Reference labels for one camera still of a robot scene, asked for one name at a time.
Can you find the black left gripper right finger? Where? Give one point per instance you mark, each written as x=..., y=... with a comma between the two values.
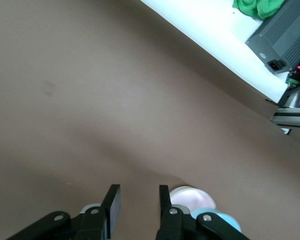
x=172, y=225

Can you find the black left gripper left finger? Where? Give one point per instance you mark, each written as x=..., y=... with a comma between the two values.
x=112, y=205

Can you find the pink bowl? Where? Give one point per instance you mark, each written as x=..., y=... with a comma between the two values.
x=195, y=200

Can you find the light blue bowl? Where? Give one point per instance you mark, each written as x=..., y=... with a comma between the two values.
x=225, y=220

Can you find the white bowl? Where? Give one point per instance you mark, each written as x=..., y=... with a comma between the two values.
x=176, y=191

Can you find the brown table cover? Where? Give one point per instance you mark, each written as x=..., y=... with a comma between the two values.
x=90, y=100

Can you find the grey ribbed power supply box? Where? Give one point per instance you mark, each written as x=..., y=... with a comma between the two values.
x=285, y=37

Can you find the green cloth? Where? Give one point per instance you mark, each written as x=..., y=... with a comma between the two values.
x=255, y=7

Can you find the aluminium frame profile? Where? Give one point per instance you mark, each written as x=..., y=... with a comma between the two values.
x=295, y=117

